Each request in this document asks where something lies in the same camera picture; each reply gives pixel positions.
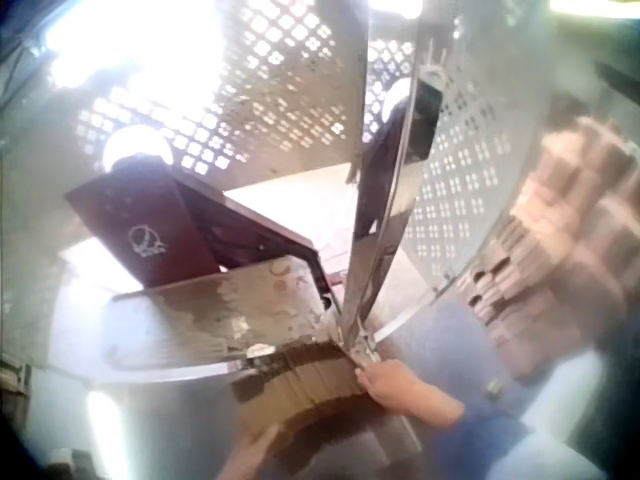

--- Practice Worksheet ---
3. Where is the curved perforated metal guard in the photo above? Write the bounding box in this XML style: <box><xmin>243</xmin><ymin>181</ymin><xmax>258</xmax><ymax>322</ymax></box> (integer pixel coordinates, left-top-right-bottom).
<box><xmin>399</xmin><ymin>0</ymin><xmax>556</xmax><ymax>306</ymax></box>

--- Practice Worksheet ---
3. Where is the stack of brown cardboard sheets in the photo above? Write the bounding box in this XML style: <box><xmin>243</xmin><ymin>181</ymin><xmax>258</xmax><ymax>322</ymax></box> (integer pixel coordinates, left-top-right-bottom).
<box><xmin>230</xmin><ymin>338</ymin><xmax>422</xmax><ymax>480</ymax></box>

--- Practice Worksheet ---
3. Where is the worn metal feed table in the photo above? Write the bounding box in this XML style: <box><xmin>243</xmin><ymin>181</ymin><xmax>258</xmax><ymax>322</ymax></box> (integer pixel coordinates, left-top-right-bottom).
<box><xmin>110</xmin><ymin>252</ymin><xmax>347</xmax><ymax>364</ymax></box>

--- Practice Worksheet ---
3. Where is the large perforated metal guard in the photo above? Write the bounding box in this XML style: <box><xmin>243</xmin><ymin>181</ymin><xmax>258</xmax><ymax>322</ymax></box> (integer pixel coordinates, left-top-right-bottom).
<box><xmin>47</xmin><ymin>0</ymin><xmax>372</xmax><ymax>177</ymax></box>

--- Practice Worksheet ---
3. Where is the person's left hand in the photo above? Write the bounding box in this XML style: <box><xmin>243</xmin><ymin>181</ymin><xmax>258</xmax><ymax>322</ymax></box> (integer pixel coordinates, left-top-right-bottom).
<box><xmin>215</xmin><ymin>423</ymin><xmax>282</xmax><ymax>480</ymax></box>

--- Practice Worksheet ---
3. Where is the heap of stacked cardboard blanks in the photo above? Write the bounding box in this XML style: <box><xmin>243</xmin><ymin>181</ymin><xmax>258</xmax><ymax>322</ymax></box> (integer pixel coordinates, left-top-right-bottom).
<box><xmin>462</xmin><ymin>113</ymin><xmax>640</xmax><ymax>384</ymax></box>

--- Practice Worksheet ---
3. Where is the maroon machine housing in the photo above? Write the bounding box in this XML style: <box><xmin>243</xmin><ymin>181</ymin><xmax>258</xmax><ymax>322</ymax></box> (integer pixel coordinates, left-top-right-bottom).
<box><xmin>63</xmin><ymin>153</ymin><xmax>335</xmax><ymax>306</ymax></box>

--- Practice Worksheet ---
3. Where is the shiny metal guard door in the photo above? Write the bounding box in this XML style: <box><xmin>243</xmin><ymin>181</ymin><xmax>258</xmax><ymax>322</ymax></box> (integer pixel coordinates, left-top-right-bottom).
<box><xmin>335</xmin><ymin>64</ymin><xmax>447</xmax><ymax>357</ymax></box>

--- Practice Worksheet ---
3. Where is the person's right hand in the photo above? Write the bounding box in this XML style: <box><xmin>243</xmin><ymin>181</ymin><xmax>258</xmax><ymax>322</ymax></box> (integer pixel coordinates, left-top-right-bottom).
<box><xmin>355</xmin><ymin>357</ymin><xmax>466</xmax><ymax>417</ymax></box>

